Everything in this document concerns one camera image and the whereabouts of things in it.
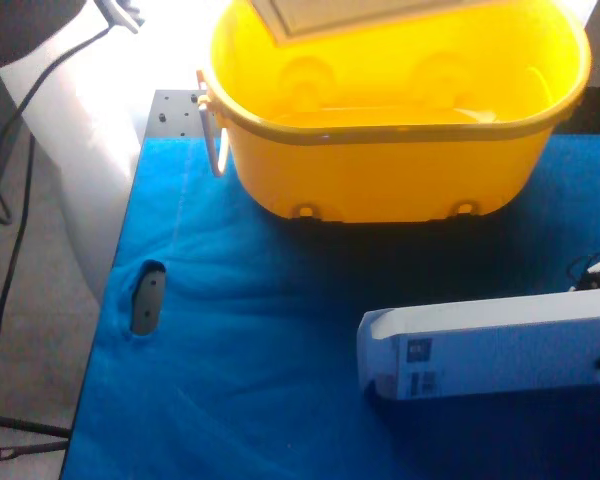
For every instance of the white box with grey window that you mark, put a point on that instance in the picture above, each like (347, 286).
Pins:
(505, 350)

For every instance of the calculator box navy and white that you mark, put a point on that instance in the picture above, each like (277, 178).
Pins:
(360, 15)

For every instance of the yellow plastic bucket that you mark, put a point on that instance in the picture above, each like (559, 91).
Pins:
(390, 170)

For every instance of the blue table cloth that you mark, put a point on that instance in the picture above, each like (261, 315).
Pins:
(255, 375)

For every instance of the grey metal plate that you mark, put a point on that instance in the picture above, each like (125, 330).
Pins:
(148, 300)

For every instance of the white fabric sheet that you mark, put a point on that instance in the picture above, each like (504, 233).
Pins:
(95, 150)

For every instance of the black tripod leg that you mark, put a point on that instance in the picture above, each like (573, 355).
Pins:
(25, 426)

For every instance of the dark rounded cover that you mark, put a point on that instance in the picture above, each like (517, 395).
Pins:
(20, 25)

